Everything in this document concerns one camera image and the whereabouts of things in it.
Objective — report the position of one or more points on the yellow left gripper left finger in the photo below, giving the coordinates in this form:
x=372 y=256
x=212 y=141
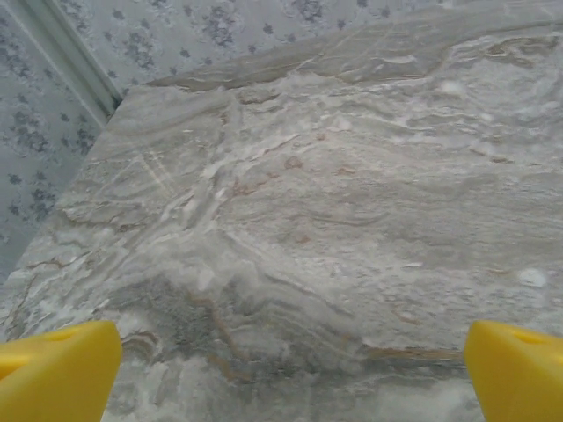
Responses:
x=53 y=378

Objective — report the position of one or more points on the aluminium corner post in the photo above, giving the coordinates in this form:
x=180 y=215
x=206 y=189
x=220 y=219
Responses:
x=75 y=57

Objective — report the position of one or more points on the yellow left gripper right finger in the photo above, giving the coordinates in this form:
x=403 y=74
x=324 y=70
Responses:
x=519 y=382

